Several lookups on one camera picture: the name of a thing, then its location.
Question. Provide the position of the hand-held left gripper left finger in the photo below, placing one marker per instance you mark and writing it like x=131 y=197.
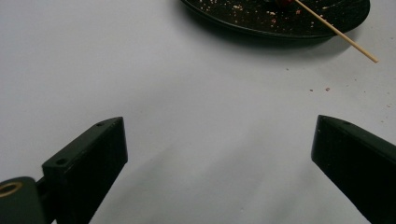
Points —
x=87 y=161

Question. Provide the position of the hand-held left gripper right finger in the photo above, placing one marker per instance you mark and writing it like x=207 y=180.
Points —
x=358 y=165

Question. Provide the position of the wooden skewer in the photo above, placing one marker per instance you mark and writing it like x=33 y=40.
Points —
x=339 y=33

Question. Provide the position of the red cored hawthorn fruit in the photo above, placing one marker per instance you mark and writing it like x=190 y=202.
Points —
x=285 y=2

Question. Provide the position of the black round plate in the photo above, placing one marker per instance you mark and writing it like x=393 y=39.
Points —
x=249 y=15

